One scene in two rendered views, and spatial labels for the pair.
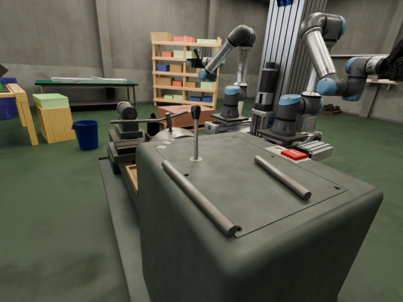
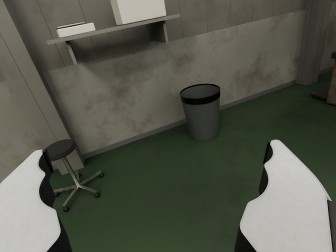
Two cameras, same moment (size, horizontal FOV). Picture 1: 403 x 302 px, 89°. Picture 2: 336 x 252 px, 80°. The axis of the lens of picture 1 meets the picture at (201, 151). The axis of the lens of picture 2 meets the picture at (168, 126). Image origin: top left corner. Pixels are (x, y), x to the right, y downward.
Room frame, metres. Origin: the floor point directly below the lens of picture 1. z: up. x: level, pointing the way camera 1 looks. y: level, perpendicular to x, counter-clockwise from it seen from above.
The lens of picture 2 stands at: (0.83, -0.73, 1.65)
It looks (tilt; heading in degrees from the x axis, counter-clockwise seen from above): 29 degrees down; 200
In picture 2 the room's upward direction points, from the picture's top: 11 degrees counter-clockwise
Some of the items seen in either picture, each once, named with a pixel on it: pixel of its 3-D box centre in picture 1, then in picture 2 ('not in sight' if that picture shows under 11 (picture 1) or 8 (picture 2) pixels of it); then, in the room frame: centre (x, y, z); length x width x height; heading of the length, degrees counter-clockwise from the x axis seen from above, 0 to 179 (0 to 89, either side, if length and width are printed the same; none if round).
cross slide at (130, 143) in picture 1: (146, 144); not in sight; (1.45, 0.43, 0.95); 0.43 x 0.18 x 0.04; 121
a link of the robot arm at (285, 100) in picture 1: (289, 106); not in sight; (1.24, -0.51, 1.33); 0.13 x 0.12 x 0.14; 105
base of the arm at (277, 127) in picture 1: (284, 124); not in sight; (1.24, -0.50, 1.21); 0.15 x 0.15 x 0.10
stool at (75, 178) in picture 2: not in sight; (68, 171); (-0.50, -2.49, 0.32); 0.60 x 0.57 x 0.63; 23
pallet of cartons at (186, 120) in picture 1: (186, 117); not in sight; (5.46, 0.45, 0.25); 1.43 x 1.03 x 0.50; 123
